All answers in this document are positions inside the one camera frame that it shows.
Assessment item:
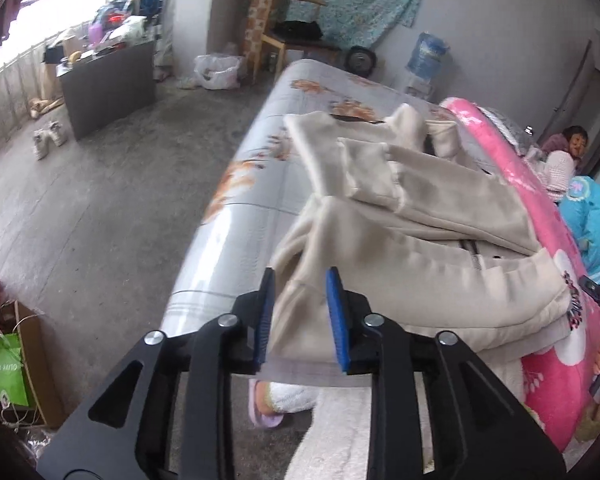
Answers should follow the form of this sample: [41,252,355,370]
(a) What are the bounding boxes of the wooden chair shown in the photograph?
[243,0,342,86]

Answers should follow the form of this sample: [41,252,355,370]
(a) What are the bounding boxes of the black clothing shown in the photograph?
[271,20,326,41]

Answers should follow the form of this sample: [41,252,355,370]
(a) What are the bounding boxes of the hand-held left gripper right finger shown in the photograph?
[326,266,568,480]

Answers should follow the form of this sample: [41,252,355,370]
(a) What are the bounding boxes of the pile of clothes and bags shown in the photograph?
[87,0,168,43]

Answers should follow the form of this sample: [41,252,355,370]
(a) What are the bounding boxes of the cardboard box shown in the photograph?
[0,300,65,429]

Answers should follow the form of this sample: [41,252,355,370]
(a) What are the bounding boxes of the pink floral blanket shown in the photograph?
[437,96,600,453]

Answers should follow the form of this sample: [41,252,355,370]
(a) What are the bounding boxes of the green shopping bag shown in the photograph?
[0,332,37,409]

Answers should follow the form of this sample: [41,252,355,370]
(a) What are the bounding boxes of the floral plaid bed sheet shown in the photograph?
[160,58,486,361]

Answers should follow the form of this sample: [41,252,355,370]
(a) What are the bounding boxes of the grey lace-trimmed pillow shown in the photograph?
[480,106,533,148]

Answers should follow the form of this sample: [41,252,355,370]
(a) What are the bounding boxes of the purple slipper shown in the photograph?
[248,379,286,429]

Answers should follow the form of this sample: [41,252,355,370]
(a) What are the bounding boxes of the white plastic bag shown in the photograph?
[194,53,247,91]

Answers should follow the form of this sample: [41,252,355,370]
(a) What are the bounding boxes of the dark cabinet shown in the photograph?
[56,39,159,142]

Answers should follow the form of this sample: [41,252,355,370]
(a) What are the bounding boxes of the white shoe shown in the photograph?
[32,127,53,161]
[47,120,70,147]

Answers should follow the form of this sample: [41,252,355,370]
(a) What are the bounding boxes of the pair of tan slippers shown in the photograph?
[27,97,66,120]

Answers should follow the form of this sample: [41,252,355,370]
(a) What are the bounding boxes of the blue water jug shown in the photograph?
[406,32,451,81]

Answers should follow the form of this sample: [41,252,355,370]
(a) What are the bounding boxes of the beige zip jacket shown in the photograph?
[257,102,573,376]

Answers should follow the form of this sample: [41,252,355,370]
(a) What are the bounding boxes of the white metal railing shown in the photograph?
[0,30,73,161]

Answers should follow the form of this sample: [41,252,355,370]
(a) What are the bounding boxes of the white water dispenser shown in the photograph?
[404,76,437,102]

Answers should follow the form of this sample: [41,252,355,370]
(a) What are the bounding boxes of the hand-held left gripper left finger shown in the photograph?
[36,266,277,480]

